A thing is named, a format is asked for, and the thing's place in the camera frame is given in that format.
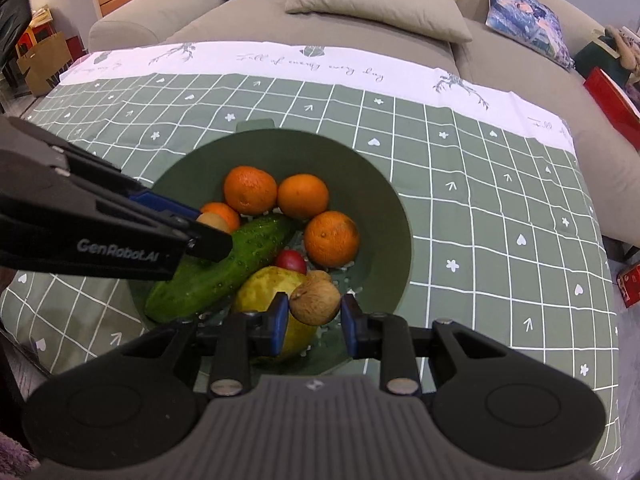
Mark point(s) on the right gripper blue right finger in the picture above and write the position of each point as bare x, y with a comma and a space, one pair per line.
385, 336

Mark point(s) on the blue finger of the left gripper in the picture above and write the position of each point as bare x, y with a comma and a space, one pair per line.
149, 199

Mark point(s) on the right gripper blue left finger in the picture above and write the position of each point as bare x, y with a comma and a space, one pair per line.
263, 332

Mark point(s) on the yellow green pear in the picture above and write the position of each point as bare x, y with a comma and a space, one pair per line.
256, 294

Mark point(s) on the brown longan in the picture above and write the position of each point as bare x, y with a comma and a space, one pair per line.
315, 303
317, 275
214, 221

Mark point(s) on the green cucumber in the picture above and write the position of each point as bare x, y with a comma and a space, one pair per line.
198, 286

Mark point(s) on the red cherry tomato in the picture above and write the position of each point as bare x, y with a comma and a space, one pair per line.
289, 259

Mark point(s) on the small orange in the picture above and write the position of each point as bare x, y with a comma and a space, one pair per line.
226, 212

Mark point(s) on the large orange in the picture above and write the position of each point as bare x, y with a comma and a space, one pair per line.
331, 239

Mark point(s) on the green colander bowl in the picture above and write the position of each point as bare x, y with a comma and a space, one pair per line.
379, 274

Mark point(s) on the brown Nike paper bag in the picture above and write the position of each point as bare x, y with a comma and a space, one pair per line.
42, 62

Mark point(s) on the green checked tablecloth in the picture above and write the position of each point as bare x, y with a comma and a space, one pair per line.
505, 238

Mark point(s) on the red snack bag on floor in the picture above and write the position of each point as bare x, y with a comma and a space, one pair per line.
628, 282

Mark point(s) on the beige sofa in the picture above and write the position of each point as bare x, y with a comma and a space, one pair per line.
609, 162

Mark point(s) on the red box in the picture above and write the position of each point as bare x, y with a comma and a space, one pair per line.
615, 104

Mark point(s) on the blue printed cushion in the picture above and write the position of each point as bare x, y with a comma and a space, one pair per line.
531, 24

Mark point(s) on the dark green bag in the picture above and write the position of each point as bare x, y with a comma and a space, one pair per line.
601, 53

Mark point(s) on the plush toy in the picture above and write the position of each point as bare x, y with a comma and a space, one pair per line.
629, 58

